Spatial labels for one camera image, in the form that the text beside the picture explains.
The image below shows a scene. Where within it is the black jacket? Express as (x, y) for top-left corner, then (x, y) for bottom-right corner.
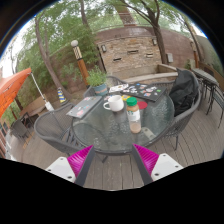
(168, 68), (200, 117)

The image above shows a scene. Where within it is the green-capped coffee drink bottle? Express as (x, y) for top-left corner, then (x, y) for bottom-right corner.
(125, 96), (143, 134)

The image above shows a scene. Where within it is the orange patio umbrella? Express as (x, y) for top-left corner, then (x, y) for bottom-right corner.
(0, 67), (33, 119)

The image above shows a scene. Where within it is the globe-topped wooden lamp post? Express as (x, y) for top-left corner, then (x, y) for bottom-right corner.
(70, 39), (90, 88)

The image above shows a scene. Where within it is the white ceramic mug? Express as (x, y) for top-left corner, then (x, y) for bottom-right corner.
(102, 94), (125, 113)

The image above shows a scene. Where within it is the flat round red coaster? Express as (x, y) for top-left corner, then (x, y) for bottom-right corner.
(137, 100), (149, 110)

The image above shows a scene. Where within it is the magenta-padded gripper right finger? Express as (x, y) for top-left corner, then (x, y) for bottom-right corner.
(130, 143), (185, 186)

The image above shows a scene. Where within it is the dark metal side table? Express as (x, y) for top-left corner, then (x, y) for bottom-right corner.
(192, 67), (224, 129)

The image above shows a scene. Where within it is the green plant in blue pot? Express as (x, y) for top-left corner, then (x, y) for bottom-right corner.
(86, 65), (109, 97)

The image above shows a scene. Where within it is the grey laptop with stickers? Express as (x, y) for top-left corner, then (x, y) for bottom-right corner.
(65, 95), (103, 119)

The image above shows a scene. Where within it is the colourful sticker sheet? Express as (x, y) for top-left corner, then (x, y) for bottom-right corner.
(108, 83), (130, 94)

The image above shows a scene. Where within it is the yellow blue striped bollard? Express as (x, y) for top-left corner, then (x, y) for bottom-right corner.
(57, 87), (69, 104)

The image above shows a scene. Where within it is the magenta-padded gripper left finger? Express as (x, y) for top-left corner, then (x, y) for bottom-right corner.
(44, 144), (97, 188)

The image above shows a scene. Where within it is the black laptop with stickers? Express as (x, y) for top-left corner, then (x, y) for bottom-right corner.
(121, 83), (167, 103)

